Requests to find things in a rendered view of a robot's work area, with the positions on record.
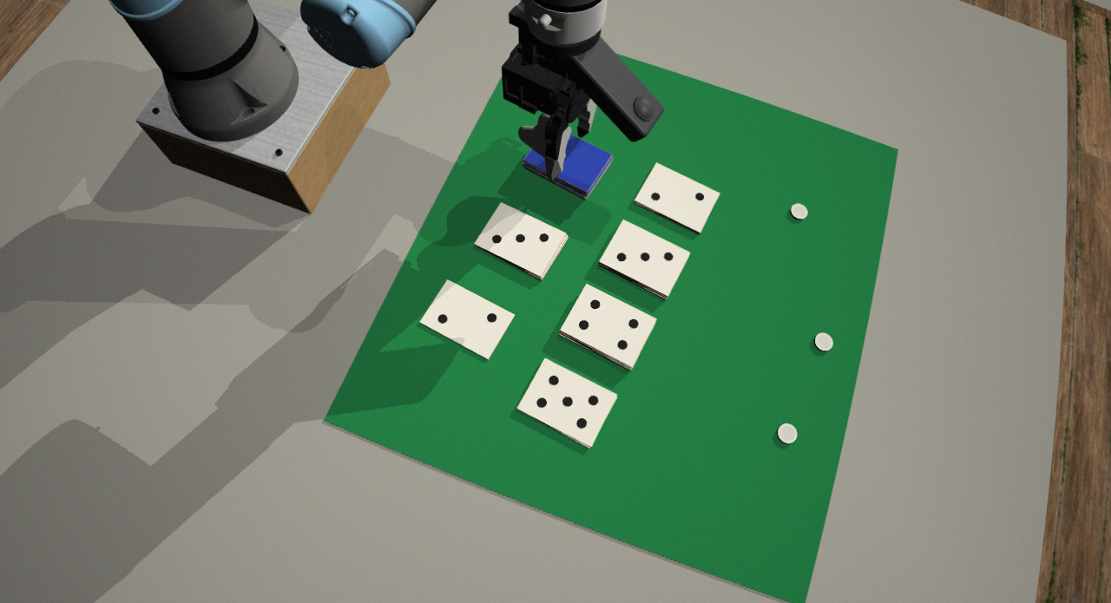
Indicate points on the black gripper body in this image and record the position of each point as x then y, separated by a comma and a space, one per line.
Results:
534, 80

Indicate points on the white tile with four black dots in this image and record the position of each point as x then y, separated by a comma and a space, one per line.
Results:
608, 325

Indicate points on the green felt mat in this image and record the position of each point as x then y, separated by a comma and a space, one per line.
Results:
687, 464

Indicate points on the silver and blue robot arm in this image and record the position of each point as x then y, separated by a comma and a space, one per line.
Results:
229, 79

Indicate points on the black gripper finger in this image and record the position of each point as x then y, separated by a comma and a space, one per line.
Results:
549, 138
586, 118

